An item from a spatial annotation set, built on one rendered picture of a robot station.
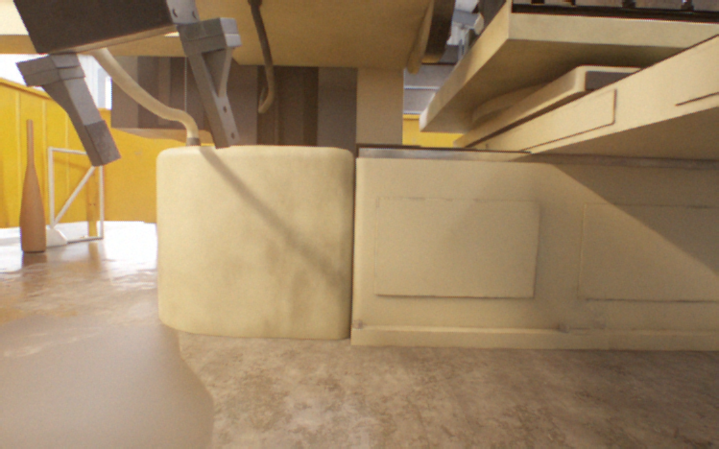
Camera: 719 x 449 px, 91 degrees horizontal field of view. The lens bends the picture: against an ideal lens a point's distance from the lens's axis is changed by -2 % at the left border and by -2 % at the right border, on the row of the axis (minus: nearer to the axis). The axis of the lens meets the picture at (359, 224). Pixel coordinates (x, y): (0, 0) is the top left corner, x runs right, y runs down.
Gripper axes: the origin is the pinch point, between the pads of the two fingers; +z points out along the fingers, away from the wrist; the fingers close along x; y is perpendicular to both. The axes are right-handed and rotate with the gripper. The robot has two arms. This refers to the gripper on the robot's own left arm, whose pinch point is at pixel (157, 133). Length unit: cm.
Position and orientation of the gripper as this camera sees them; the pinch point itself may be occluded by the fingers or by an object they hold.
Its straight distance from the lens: 40.2
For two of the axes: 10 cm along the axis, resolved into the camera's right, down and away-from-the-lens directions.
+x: -9.8, 0.9, 1.6
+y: 1.0, -4.6, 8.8
